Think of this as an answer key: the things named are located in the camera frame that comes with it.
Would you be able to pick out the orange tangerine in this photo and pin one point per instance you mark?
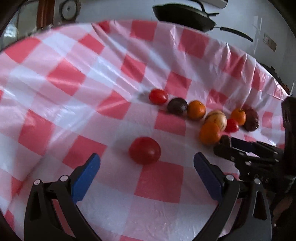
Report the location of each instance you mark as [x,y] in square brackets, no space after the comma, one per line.
[209,134]
[239,115]
[196,110]

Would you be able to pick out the dark purple mangosteen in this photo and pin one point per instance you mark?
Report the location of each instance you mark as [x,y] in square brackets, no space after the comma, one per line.
[177,106]

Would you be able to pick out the dark red passion fruit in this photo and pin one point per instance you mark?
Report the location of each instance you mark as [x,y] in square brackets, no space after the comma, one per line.
[252,120]

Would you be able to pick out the red white checkered tablecloth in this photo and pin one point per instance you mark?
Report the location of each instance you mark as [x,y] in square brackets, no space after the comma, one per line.
[81,89]

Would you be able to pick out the orange tangerine front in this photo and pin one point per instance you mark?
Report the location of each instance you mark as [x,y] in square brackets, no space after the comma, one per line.
[196,110]

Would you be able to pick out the dark pot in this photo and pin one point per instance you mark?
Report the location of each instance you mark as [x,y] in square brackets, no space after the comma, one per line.
[272,71]

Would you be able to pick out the large red tomato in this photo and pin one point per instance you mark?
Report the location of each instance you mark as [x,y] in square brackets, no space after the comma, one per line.
[144,151]

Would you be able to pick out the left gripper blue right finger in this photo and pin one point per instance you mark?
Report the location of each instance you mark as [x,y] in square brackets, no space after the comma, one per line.
[211,176]

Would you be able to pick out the small red tomato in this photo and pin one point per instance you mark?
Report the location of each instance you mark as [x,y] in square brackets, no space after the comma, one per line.
[158,97]
[232,126]

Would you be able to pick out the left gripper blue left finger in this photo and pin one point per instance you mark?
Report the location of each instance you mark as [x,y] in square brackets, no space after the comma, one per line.
[83,176]

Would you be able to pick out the yellow striped melon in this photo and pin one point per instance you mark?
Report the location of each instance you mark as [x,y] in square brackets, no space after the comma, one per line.
[217,117]

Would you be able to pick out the black frying pan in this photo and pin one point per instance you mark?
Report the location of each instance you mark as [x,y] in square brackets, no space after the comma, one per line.
[188,16]

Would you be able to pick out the orange tangerine back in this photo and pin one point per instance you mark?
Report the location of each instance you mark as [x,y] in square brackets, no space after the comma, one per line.
[209,134]

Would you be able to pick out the small dark mangosteen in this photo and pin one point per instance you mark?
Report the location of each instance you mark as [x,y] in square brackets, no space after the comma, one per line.
[225,141]

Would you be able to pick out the wall socket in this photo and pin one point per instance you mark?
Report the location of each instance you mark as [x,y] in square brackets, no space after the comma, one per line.
[270,42]

